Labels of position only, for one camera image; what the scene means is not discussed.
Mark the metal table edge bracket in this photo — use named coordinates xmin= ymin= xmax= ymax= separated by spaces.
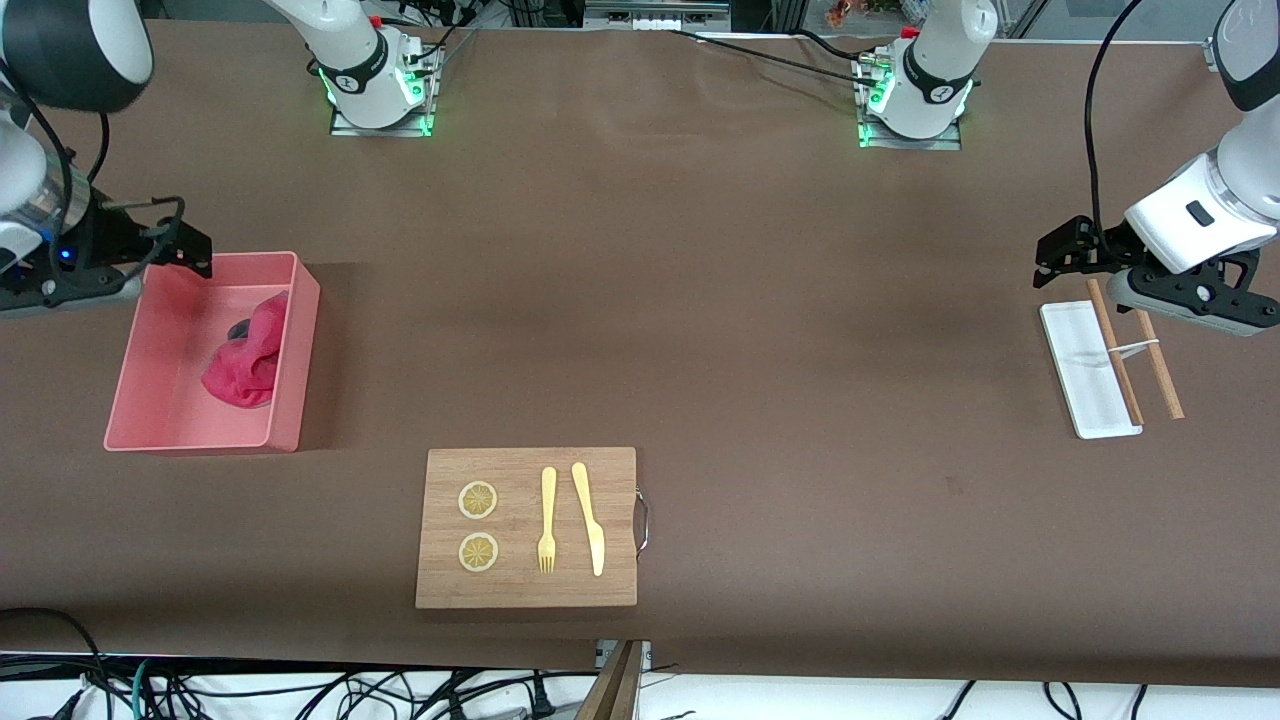
xmin=596 ymin=640 xmax=654 ymax=673

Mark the teal floor cable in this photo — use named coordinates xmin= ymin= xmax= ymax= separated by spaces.
xmin=128 ymin=657 xmax=161 ymax=720

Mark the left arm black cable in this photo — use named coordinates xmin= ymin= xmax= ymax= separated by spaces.
xmin=1084 ymin=0 xmax=1147 ymax=246

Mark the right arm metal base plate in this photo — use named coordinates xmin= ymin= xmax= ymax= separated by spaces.
xmin=329 ymin=42 xmax=441 ymax=139

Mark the pink red cloth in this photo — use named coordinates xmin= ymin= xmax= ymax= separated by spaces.
xmin=199 ymin=289 xmax=292 ymax=410

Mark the yellow plastic fork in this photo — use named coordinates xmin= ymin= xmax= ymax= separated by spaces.
xmin=537 ymin=466 xmax=559 ymax=575

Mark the white rectangular tray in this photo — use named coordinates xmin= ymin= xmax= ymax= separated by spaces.
xmin=1039 ymin=300 xmax=1144 ymax=440

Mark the wooden beam below table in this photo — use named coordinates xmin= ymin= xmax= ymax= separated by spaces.
xmin=574 ymin=640 xmax=646 ymax=720

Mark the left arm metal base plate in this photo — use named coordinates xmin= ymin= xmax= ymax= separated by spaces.
xmin=856 ymin=55 xmax=965 ymax=152

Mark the black cable across table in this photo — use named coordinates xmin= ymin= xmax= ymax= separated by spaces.
xmin=668 ymin=27 xmax=886 ymax=83

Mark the black looped floor cable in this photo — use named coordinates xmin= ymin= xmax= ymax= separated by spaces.
xmin=0 ymin=607 xmax=106 ymax=720

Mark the wooden cutting board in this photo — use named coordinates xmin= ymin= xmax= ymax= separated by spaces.
xmin=415 ymin=447 xmax=639 ymax=610

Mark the pink plastic bin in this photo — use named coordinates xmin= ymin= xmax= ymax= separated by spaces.
xmin=103 ymin=251 xmax=322 ymax=455

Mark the yellow plastic knife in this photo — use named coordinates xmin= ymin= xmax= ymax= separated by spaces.
xmin=571 ymin=461 xmax=607 ymax=578

